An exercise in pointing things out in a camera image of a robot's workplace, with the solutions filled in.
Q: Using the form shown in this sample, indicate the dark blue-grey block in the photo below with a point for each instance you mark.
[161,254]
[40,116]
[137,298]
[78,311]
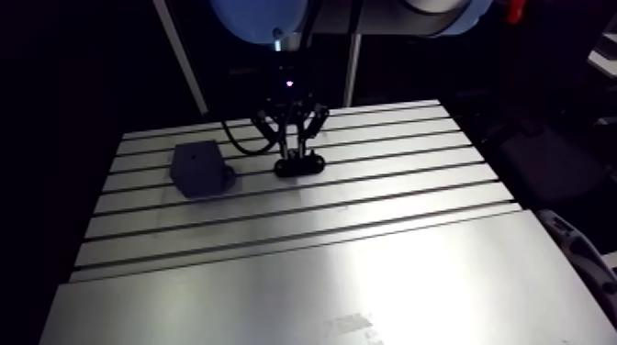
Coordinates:
[198,167]

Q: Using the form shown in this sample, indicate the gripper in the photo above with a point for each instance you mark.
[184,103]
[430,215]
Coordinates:
[288,79]

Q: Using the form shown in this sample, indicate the grey post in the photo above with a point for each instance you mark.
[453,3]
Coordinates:
[352,70]
[180,55]

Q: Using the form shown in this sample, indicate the pale holed strip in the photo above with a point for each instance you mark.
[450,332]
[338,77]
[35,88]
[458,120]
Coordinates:
[581,255]

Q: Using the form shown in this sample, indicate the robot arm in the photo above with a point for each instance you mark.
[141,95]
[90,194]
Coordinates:
[366,14]

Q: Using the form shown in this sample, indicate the black oval holder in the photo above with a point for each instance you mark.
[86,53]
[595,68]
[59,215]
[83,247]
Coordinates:
[299,164]

